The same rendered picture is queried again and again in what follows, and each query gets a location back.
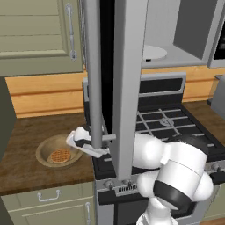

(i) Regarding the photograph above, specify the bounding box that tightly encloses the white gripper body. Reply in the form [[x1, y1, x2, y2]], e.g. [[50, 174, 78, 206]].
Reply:
[[65, 126, 112, 159]]

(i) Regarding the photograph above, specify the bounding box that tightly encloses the brown round waffle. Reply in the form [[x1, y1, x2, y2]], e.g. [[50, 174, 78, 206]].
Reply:
[[47, 148, 72, 164]]

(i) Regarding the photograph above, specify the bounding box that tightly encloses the tan bowl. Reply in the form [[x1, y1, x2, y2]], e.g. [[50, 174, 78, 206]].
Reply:
[[35, 134, 84, 169]]

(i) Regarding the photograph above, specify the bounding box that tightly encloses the olive base cupboard door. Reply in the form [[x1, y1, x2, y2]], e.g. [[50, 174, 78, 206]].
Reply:
[[8, 201, 97, 225]]

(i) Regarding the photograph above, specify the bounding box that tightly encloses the grey oven door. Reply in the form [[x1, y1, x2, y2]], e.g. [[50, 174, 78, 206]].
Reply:
[[96, 189, 206, 225]]

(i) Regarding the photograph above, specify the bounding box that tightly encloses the white microwave turntable plate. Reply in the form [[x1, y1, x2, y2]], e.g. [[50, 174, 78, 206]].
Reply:
[[142, 44, 169, 62]]

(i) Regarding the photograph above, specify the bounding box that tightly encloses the grey microwave oven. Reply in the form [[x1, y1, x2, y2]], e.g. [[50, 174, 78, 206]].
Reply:
[[142, 0, 225, 70]]

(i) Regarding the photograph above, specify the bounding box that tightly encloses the olive drawer front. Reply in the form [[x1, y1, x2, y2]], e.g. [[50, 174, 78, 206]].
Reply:
[[1, 182, 95, 213]]

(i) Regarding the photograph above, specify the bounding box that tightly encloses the grey stove knob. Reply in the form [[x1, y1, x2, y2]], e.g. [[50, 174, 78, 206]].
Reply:
[[123, 178, 134, 189], [213, 163, 224, 173], [104, 179, 115, 189]]

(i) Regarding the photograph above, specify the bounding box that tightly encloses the dark olive tall panel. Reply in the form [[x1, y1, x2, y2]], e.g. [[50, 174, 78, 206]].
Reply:
[[0, 76, 18, 162]]

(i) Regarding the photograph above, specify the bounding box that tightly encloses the black and grey stove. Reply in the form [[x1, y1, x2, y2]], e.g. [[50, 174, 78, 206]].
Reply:
[[82, 71, 225, 225]]

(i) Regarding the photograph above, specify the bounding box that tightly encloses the olive base cupboard run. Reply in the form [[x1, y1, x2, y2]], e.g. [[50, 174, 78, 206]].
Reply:
[[204, 184, 225, 222]]

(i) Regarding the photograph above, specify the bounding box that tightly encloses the grey microwave door handle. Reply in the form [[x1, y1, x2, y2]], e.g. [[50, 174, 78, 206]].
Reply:
[[83, 0, 117, 150]]

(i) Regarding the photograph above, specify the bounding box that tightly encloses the silver drawer handle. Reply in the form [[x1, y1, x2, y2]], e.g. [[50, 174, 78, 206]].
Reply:
[[37, 189, 62, 203]]

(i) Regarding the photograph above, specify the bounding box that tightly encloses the silver base cupboard handle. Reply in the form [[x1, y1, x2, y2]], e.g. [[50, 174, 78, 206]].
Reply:
[[84, 201, 92, 225]]

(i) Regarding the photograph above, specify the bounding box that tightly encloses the silver wall cupboard handle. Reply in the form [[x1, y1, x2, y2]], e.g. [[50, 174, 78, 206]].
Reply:
[[64, 2, 78, 62]]

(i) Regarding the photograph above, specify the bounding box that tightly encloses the olive wall cupboard door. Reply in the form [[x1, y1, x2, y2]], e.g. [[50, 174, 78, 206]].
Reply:
[[0, 0, 85, 77]]

